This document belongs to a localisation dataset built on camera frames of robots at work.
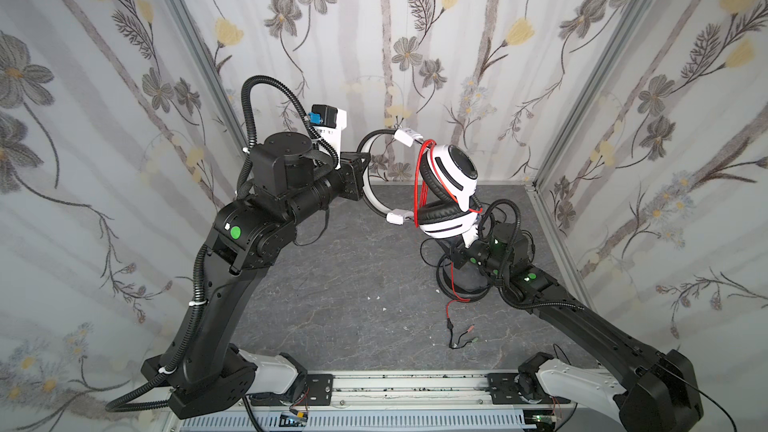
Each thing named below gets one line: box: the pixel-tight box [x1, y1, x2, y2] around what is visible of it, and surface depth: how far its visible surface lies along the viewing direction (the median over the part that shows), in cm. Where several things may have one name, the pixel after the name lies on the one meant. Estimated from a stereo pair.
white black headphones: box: [356, 128, 482, 249], surface depth 45 cm
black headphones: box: [436, 253, 492, 303], surface depth 94 cm
